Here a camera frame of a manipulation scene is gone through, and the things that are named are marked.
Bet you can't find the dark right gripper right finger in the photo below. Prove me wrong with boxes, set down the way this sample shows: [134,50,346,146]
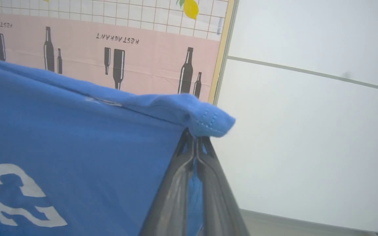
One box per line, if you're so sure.
[197,136,250,236]

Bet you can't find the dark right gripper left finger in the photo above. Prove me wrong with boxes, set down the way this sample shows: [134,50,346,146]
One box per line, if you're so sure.
[138,128,195,236]

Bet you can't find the blue garment white red trim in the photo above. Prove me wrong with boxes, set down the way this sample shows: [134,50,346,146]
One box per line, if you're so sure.
[0,55,236,236]

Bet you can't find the wood-framed lemon print partition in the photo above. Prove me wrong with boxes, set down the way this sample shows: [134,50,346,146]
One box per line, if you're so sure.
[0,0,239,106]

